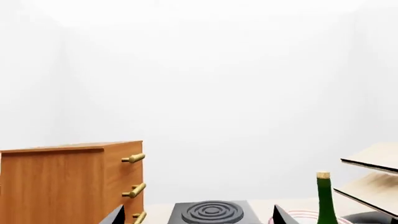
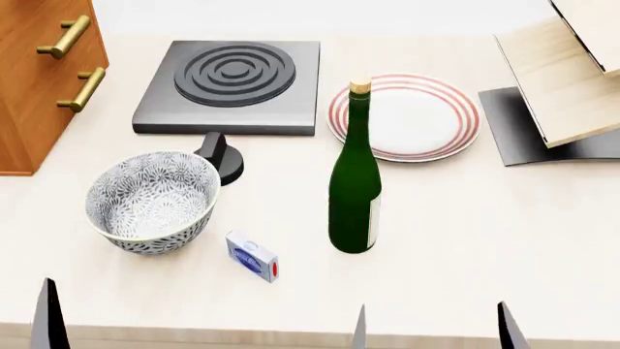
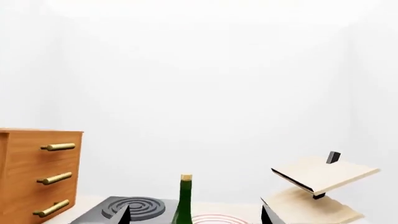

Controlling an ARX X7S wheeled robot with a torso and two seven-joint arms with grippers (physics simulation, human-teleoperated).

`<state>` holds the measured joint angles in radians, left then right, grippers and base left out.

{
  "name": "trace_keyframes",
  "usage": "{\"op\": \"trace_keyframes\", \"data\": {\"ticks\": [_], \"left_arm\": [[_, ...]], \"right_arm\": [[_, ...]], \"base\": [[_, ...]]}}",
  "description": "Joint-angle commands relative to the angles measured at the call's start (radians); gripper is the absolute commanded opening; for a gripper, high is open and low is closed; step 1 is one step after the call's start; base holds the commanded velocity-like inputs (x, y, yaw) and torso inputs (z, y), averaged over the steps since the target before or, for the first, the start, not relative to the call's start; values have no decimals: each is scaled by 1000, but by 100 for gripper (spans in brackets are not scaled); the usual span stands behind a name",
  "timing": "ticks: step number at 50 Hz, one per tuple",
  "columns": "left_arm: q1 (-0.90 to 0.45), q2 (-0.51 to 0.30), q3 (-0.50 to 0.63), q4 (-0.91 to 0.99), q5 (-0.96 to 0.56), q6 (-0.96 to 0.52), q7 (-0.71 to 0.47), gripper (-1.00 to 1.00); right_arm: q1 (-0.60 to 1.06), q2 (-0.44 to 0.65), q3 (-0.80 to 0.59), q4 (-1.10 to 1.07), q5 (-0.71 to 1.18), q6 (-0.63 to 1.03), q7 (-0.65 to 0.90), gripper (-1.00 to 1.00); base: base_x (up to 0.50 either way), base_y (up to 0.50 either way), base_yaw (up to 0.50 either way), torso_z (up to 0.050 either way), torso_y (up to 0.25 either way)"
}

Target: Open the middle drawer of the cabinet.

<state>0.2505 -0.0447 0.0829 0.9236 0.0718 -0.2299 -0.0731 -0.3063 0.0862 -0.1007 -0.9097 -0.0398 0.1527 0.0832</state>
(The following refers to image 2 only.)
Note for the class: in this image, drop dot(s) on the black stove knob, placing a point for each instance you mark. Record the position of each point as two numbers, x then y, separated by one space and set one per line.
224 160

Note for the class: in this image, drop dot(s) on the small white blue box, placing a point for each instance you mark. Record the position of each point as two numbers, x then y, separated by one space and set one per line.
252 256

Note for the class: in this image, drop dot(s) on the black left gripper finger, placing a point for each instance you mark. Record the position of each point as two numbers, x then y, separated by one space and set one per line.
50 320

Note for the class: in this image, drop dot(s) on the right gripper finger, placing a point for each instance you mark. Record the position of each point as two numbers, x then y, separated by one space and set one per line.
511 331
359 332

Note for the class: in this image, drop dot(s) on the white plate with red rings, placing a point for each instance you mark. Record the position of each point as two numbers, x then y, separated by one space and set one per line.
421 120

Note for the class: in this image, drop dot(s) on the dark grey electric stove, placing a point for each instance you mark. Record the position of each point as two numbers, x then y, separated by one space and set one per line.
160 112

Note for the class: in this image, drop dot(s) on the wooden drawer cabinet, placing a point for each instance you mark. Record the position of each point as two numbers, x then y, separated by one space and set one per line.
29 109

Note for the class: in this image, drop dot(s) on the light wooden slanted rack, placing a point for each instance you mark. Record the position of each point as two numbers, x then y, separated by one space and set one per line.
562 91

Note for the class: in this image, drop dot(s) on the floral patterned ceramic bowl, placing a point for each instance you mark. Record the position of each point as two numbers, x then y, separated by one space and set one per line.
145 196

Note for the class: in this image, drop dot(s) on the green glass wine bottle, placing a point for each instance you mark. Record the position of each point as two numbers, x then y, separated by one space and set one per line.
353 203

